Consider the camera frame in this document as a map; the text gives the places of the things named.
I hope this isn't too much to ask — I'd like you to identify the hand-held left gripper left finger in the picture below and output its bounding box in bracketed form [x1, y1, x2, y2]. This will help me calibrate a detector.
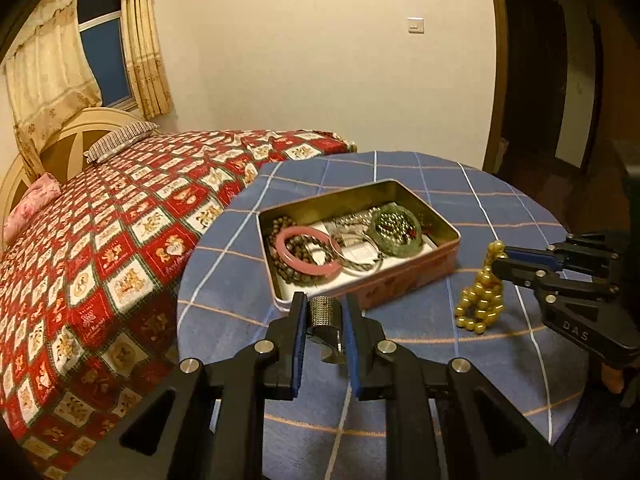
[75, 292, 309, 480]

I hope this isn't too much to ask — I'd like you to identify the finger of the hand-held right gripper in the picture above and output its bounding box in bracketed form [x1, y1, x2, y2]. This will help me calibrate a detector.
[504, 232, 626, 274]
[490, 255, 620, 309]

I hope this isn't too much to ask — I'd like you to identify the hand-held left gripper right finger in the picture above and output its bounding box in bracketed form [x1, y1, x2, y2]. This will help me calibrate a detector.
[345, 294, 576, 480]

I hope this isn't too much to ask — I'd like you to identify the silver mesh band watch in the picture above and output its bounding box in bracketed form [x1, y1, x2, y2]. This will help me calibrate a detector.
[307, 296, 347, 364]

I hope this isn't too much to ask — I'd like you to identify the yellow bead bracelet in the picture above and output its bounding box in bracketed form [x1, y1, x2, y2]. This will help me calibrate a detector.
[454, 241, 506, 334]

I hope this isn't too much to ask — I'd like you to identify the pink bangle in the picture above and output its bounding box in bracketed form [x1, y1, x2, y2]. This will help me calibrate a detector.
[274, 226, 346, 277]

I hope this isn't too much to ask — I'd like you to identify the silver bangle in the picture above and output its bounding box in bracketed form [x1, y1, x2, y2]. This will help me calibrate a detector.
[330, 232, 385, 275]

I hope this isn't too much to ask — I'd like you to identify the rectangular metal tin box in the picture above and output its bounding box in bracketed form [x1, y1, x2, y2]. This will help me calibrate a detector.
[257, 179, 462, 310]

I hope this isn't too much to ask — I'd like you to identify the green bead bracelet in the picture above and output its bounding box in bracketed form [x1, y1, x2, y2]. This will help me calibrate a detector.
[367, 202, 425, 257]

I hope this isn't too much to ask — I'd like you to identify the person's right hand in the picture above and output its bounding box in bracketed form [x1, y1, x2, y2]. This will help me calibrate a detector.
[601, 364, 626, 394]

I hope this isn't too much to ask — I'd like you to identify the blue plaid tablecloth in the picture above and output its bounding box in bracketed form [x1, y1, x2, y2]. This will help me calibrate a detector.
[176, 150, 591, 480]

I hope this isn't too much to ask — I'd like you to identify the dark wooden door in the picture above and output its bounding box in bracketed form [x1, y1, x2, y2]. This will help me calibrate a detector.
[482, 0, 640, 221]

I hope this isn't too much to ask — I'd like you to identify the bed with red patterned quilt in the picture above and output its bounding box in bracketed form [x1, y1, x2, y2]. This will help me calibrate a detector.
[0, 129, 359, 480]

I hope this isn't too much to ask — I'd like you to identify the striped pillow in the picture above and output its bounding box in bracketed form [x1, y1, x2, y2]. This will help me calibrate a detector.
[83, 121, 161, 164]

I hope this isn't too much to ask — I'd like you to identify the pink pillow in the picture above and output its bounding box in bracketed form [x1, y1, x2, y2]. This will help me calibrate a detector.
[4, 172, 62, 241]

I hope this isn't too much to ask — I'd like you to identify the cream wooden headboard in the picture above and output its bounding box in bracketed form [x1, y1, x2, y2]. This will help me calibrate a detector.
[0, 106, 151, 226]

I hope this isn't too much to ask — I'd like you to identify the narrow beige curtain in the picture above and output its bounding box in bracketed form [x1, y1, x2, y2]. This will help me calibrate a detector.
[119, 0, 174, 120]

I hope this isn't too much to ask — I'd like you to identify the window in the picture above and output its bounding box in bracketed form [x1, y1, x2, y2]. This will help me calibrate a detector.
[76, 0, 139, 111]

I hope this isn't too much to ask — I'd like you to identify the wide beige curtain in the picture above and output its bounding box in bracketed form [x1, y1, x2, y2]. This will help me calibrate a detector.
[4, 0, 104, 181]

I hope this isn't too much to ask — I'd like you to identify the brown bead bracelet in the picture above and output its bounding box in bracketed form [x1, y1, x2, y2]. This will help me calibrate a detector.
[267, 215, 332, 289]

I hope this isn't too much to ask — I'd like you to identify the thin silver chain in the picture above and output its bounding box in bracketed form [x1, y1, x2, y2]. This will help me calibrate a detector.
[332, 212, 374, 234]

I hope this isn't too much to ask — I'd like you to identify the small gold bead chain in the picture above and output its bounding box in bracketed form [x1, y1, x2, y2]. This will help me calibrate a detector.
[376, 211, 415, 240]

